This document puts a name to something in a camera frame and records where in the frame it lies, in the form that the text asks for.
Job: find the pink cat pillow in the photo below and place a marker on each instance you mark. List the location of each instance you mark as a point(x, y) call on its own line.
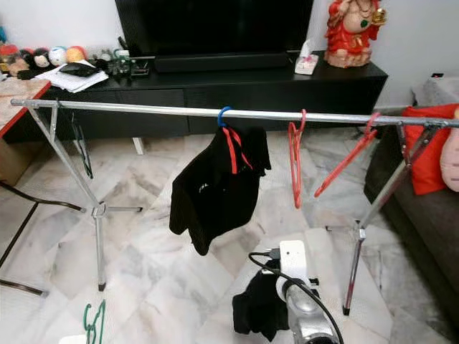
point(452, 158)

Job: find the black television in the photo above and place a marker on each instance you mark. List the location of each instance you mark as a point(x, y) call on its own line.
point(215, 25)

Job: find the silver metal clothes rack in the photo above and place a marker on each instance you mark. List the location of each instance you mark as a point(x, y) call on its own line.
point(172, 111)

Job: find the black thin hanger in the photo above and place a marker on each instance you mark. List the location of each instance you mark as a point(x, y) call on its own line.
point(84, 147)

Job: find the green circuit board device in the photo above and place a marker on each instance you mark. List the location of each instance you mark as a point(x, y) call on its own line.
point(125, 64)

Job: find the black wallet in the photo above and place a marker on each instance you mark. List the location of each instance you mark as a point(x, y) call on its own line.
point(79, 69)

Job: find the blue plastic hanger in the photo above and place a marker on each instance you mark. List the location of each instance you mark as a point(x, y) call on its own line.
point(222, 113)

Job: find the orange round toy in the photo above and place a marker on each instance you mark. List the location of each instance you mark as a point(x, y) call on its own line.
point(75, 54)

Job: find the red cushion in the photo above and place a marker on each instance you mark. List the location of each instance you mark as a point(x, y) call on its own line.
point(427, 150)

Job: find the black TV cabinet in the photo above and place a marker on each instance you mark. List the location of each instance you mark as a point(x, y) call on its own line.
point(201, 89)

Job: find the white round toy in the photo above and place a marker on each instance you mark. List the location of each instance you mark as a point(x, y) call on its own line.
point(57, 55)

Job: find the red-lid jar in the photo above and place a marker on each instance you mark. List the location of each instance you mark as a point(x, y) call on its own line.
point(8, 59)

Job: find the black shirt yellow-green print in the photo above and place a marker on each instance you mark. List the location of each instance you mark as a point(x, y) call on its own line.
point(258, 308)

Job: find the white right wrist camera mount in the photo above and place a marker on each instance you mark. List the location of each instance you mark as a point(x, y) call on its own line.
point(294, 258)

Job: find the green plastic hanger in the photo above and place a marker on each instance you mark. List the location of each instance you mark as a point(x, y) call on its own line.
point(99, 322)

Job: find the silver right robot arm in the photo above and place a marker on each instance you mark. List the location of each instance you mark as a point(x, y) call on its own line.
point(308, 319)

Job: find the black soundbar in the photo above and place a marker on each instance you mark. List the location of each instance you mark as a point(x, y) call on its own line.
point(222, 62)

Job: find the red figurine statue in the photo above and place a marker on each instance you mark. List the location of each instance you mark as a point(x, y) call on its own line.
point(355, 34)

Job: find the black round plush toy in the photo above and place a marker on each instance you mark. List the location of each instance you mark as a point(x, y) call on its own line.
point(39, 59)

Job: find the black shirt red collar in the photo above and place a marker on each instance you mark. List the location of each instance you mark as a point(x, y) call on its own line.
point(215, 193)

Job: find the white tissue box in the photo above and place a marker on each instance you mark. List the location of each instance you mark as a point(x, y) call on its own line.
point(306, 64)

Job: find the dark grey sofa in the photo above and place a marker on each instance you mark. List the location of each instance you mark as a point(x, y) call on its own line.
point(423, 244)

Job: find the lace covered side table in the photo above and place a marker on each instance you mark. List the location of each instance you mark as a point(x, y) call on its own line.
point(437, 89)

